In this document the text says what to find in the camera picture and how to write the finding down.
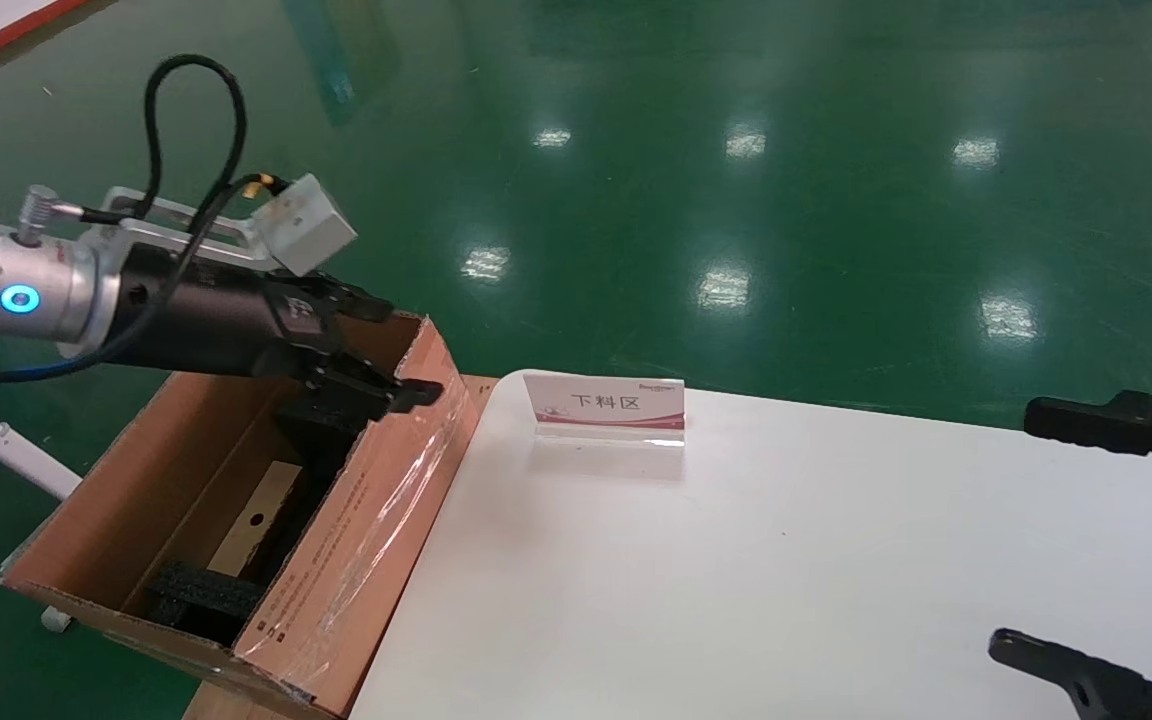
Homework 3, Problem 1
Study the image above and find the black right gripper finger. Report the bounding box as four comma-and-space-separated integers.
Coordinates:
988, 630, 1152, 720
1023, 392, 1152, 496

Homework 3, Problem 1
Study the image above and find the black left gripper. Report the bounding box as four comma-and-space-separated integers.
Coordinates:
101, 248, 444, 421

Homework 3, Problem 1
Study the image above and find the small cardboard box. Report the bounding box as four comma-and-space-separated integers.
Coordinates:
208, 460, 305, 579

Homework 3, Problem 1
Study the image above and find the large open cardboard box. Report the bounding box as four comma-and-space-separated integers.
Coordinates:
0, 312, 482, 720

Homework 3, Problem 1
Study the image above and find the white acrylic sign placard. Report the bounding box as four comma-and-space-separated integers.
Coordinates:
523, 372, 687, 448

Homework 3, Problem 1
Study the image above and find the black foam insert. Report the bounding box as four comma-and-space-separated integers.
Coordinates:
146, 395, 387, 646

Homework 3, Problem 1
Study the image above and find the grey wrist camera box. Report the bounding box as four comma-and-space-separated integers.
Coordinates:
254, 173, 357, 276

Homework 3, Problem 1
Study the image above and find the silver camera mount bracket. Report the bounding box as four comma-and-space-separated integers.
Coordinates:
86, 185, 272, 271

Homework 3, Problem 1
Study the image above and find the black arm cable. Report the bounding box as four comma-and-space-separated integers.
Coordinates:
0, 55, 287, 386

